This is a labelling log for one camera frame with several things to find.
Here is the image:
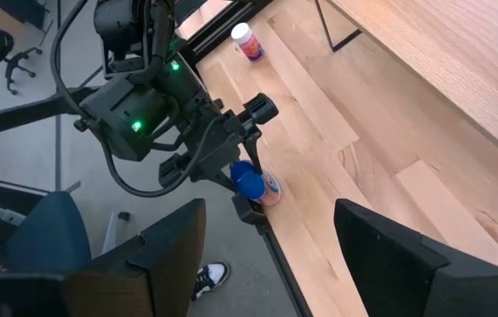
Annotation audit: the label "person's shoe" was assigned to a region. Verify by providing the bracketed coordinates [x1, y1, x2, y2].
[191, 261, 231, 302]

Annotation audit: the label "clear antacid jar blue lid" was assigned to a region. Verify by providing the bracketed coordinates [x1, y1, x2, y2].
[229, 160, 282, 207]

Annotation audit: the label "wooden shelf black metal legs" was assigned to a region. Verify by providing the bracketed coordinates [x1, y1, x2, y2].
[313, 0, 498, 173]

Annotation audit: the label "blue office chair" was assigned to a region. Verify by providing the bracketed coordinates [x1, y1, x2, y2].
[0, 173, 120, 274]

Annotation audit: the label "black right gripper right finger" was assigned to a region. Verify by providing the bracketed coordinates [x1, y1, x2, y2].
[334, 198, 498, 317]

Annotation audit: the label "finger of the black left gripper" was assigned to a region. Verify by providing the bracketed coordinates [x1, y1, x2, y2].
[189, 169, 239, 194]
[244, 129, 264, 176]

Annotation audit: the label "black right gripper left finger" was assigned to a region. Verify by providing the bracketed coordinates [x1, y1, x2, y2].
[65, 198, 208, 317]

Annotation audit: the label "pink bottle white cap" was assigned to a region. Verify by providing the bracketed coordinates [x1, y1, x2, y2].
[230, 22, 265, 63]

